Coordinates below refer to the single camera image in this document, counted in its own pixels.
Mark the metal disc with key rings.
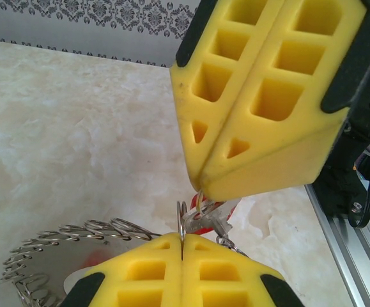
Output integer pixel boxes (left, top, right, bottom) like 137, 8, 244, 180
1, 200, 187, 307

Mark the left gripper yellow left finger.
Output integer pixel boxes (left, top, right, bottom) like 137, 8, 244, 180
61, 232, 185, 307

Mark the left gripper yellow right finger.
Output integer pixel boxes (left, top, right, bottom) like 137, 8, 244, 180
183, 234, 304, 307

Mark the red tag key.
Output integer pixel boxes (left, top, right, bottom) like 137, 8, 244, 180
184, 190, 242, 239

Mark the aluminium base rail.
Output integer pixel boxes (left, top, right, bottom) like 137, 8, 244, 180
305, 184, 370, 307

